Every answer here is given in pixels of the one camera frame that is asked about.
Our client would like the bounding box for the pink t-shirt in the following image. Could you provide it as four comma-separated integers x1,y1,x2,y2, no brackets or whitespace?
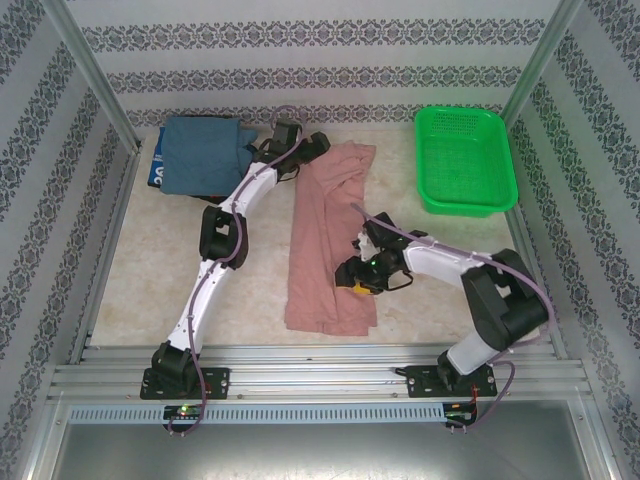
284,141,379,337

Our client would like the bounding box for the teal folded t-shirt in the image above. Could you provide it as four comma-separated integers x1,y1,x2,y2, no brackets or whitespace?
160,115,259,197

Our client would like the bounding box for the green plastic basket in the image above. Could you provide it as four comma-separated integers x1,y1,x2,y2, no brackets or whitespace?
414,105,519,220

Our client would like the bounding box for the royal blue printed t-shirt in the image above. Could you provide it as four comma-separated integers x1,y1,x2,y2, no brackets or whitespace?
147,127,169,190

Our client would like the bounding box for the small circuit board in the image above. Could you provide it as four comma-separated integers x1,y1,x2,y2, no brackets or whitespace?
163,404,205,420
443,401,480,426

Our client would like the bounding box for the grey metal shelf sheet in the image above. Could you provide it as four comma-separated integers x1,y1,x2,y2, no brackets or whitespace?
19,422,616,480

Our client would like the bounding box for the aluminium rail frame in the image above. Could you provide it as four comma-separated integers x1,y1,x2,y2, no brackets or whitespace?
49,343,591,401

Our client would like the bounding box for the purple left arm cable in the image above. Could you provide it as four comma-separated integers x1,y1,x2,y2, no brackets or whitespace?
167,104,309,437

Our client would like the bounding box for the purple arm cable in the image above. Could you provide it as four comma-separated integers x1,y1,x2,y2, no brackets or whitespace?
167,104,309,437
348,202,555,434

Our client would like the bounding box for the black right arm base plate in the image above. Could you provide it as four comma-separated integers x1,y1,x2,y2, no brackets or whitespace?
405,364,499,399

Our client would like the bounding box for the slotted grey cable duct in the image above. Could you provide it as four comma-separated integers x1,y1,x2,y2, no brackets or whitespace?
67,403,446,425

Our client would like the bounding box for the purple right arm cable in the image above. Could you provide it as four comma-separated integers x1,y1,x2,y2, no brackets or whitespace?
348,202,555,434

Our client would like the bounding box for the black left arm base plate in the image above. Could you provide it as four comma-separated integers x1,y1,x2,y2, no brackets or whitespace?
140,367,231,400

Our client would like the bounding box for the aluminium corner post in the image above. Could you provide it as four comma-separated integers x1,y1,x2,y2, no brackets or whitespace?
499,0,586,126
42,0,144,154

